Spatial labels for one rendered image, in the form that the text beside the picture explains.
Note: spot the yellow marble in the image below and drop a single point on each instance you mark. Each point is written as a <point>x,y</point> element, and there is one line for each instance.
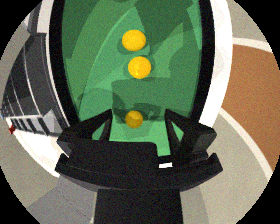
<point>133,40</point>
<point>134,119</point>
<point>139,67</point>

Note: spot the green tray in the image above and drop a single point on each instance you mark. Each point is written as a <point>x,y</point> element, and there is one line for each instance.
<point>89,64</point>

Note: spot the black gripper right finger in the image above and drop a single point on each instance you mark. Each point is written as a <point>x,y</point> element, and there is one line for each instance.
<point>198,136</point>

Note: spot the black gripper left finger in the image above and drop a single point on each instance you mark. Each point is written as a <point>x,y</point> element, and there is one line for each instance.
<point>86,128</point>

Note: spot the grey slanted cover panel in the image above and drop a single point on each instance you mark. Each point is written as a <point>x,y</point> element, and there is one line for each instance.
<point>43,98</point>

